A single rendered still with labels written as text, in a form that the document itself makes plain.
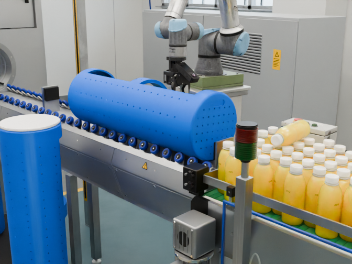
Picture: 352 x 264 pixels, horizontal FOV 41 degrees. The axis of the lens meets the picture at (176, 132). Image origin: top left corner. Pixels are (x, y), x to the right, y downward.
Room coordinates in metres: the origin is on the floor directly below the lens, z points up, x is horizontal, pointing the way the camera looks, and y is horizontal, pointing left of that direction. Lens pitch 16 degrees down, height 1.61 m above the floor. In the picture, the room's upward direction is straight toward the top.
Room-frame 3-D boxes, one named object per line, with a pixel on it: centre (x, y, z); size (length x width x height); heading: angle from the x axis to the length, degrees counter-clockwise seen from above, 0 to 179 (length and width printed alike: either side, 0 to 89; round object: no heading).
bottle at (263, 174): (1.48, -0.29, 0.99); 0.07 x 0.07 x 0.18
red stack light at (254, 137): (1.28, -0.20, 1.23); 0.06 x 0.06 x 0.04
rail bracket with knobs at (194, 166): (1.63, -0.08, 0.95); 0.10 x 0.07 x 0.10; 134
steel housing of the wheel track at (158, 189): (2.55, 0.54, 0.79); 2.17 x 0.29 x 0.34; 44
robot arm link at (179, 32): (2.00, -0.01, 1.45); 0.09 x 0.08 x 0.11; 144
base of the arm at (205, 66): (2.44, -0.17, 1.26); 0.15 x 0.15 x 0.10
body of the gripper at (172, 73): (2.00, 0.00, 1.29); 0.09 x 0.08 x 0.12; 44
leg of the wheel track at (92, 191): (2.60, 0.49, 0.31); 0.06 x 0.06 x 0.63; 44
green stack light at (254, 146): (1.28, -0.20, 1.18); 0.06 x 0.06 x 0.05
